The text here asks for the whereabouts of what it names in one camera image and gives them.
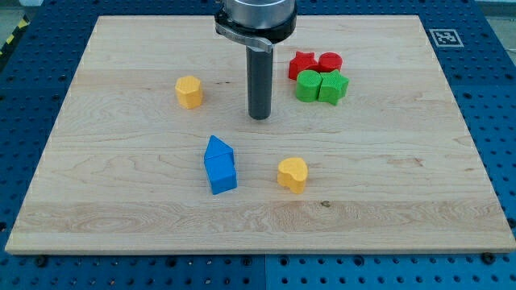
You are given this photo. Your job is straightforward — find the blue triangle block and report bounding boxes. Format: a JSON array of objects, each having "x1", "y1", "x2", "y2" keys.
[{"x1": 203, "y1": 135, "x2": 235, "y2": 164}]

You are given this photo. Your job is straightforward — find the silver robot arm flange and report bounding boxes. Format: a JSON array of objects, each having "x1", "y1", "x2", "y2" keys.
[{"x1": 214, "y1": 0, "x2": 297, "y2": 53}]

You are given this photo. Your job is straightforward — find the blue cube block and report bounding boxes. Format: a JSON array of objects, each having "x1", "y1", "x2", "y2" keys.
[{"x1": 204, "y1": 154, "x2": 238, "y2": 195}]

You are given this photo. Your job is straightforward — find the white fiducial marker tag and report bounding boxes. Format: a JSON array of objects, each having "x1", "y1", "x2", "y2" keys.
[{"x1": 429, "y1": 28, "x2": 464, "y2": 48}]

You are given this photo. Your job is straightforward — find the green star block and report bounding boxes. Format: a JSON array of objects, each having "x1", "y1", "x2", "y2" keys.
[{"x1": 318, "y1": 69, "x2": 350, "y2": 106}]

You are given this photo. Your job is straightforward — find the yellow hexagon block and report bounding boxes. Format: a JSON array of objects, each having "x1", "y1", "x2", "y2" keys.
[{"x1": 175, "y1": 76, "x2": 203, "y2": 110}]

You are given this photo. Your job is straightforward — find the red cylinder block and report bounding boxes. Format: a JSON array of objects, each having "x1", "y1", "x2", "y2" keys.
[{"x1": 318, "y1": 52, "x2": 343, "y2": 73}]

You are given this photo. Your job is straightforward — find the green cylinder block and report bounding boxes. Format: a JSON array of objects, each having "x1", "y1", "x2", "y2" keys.
[{"x1": 296, "y1": 69, "x2": 323, "y2": 102}]

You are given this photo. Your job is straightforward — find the red star block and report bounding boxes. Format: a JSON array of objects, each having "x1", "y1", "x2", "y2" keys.
[{"x1": 288, "y1": 51, "x2": 318, "y2": 81}]

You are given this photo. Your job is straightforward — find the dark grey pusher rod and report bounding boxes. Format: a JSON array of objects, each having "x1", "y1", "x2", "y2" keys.
[{"x1": 246, "y1": 47, "x2": 273, "y2": 120}]

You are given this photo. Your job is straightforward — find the yellow heart block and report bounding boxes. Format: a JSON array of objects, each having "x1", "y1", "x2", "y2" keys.
[{"x1": 277, "y1": 157, "x2": 308, "y2": 194}]

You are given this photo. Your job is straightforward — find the wooden board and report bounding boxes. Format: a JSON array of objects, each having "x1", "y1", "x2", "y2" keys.
[{"x1": 6, "y1": 15, "x2": 515, "y2": 255}]

